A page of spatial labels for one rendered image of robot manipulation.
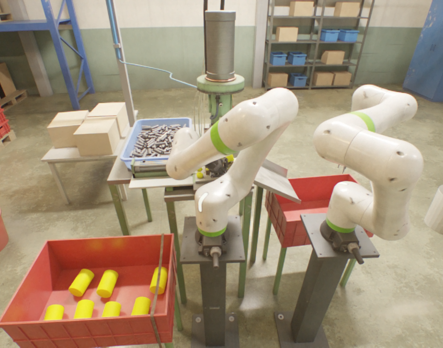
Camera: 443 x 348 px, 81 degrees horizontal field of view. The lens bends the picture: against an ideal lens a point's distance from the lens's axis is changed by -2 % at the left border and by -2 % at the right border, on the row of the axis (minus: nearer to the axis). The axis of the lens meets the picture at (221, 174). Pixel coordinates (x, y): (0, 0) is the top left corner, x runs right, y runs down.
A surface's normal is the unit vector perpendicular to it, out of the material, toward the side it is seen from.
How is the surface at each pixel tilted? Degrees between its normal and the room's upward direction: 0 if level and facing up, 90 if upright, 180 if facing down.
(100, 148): 90
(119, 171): 0
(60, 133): 90
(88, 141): 90
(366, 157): 71
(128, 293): 0
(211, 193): 11
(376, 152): 54
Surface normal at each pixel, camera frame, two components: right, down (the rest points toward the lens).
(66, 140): 0.23, 0.54
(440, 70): -0.99, 0.06
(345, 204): -0.77, 0.31
